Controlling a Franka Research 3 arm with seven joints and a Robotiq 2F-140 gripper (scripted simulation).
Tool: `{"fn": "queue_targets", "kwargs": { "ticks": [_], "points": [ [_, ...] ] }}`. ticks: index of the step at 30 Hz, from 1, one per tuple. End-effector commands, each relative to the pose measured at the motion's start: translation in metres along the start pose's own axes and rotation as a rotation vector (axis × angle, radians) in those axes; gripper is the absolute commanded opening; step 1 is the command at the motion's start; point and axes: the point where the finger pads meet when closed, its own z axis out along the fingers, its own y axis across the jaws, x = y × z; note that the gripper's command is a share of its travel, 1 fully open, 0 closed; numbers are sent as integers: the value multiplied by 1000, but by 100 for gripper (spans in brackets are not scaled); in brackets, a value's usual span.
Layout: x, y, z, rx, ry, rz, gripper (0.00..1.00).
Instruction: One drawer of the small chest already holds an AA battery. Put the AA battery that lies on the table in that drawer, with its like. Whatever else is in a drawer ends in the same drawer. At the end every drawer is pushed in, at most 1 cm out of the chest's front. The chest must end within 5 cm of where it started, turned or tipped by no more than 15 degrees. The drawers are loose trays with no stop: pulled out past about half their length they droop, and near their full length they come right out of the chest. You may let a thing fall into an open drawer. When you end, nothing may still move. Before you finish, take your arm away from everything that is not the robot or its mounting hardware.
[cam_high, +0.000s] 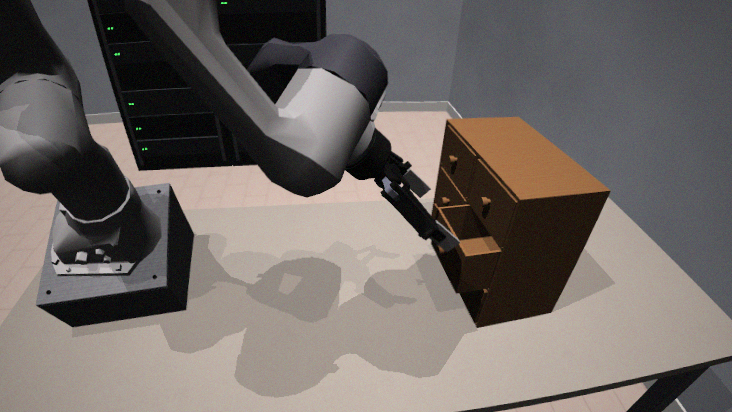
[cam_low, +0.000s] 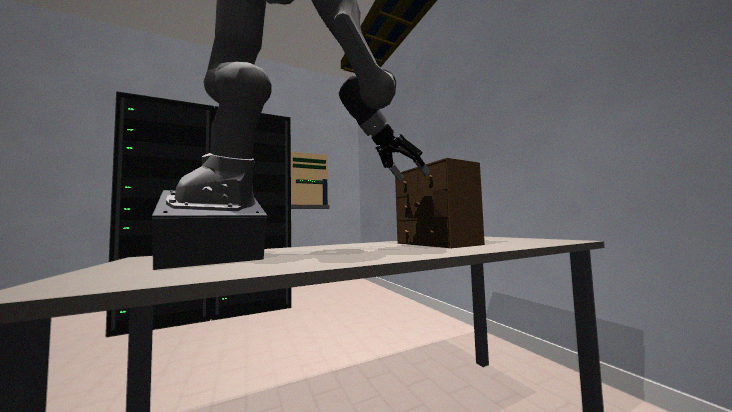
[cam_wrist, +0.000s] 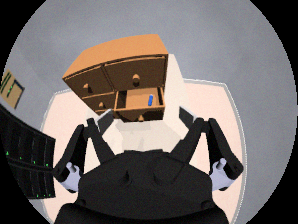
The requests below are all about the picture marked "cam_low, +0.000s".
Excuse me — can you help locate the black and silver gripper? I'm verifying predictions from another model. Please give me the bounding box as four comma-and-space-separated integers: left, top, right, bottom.
371, 124, 430, 181

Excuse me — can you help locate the brown wooden drawer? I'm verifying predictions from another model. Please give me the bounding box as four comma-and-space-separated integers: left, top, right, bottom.
397, 197, 412, 219
407, 190, 448, 218
420, 220, 450, 247
396, 170, 418, 196
419, 161, 447, 192
398, 221, 420, 244

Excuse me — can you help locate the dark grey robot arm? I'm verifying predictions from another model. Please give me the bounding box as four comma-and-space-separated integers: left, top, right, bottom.
166, 0, 396, 211

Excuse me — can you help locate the brown wooden chest of drawers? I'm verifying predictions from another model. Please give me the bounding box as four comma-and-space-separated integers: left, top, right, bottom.
395, 158, 485, 248

